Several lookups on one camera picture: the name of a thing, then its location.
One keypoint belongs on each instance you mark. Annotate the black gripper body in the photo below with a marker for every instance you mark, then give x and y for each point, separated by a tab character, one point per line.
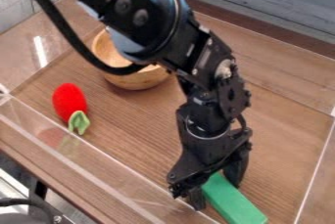
206	152

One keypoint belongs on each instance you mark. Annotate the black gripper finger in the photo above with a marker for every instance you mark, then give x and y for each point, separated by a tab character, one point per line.
236	168
196	197

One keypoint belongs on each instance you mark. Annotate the green rectangular block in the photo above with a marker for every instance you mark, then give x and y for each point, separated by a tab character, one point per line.
229	202

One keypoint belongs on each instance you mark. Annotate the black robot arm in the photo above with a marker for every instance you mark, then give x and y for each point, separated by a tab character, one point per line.
156	32

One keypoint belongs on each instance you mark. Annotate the clear acrylic front barrier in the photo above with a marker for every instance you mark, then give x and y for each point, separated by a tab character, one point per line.
111	193

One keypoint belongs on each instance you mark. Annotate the red felt strawberry toy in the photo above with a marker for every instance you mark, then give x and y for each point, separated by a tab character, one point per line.
70	106

